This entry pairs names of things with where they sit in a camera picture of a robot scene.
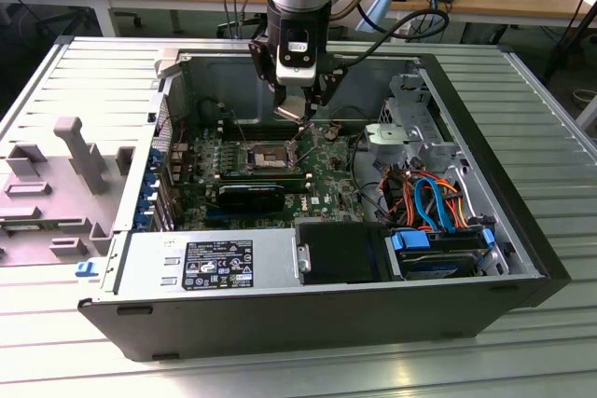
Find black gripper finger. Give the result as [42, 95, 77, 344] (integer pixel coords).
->
[308, 64, 349, 111]
[247, 37, 286, 108]

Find silver CPU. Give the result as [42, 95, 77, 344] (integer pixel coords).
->
[273, 94, 310, 123]

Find metal socket cover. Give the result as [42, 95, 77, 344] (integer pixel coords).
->
[291, 120, 324, 171]

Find wire locking lever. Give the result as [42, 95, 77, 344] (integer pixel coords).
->
[297, 134, 324, 166]
[229, 109, 250, 144]

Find CPU socket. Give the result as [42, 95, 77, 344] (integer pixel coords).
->
[244, 140, 302, 172]

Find perforated metal drive cage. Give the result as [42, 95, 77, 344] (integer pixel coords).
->
[380, 72, 472, 194]

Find green motherboard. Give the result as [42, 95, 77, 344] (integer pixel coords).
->
[170, 120, 369, 232]

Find black graphics card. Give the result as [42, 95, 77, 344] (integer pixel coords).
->
[216, 182, 286, 213]

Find blue disk carrier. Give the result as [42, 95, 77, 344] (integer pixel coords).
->
[390, 226, 496, 278]

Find hard disk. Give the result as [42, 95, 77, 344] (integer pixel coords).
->
[398, 248, 481, 281]

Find silver power supply unit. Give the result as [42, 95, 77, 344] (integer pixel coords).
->
[111, 228, 299, 295]

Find grey parts rack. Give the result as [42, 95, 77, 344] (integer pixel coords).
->
[0, 116, 136, 268]

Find black tripod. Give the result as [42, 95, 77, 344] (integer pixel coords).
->
[543, 0, 597, 85]

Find black PC case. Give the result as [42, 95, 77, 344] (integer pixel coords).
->
[76, 36, 573, 363]

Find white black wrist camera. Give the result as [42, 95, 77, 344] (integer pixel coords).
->
[274, 27, 319, 88]

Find thin black wire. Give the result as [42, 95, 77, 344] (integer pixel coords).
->
[328, 105, 369, 125]

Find black camera cable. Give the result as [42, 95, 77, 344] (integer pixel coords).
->
[326, 6, 451, 68]

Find silver metal drive bracket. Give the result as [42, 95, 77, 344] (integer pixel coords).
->
[363, 121, 408, 162]

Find orange red power wires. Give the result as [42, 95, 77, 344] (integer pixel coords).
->
[382, 167, 467, 231]

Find blue data cable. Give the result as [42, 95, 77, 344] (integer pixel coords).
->
[412, 177, 459, 236]

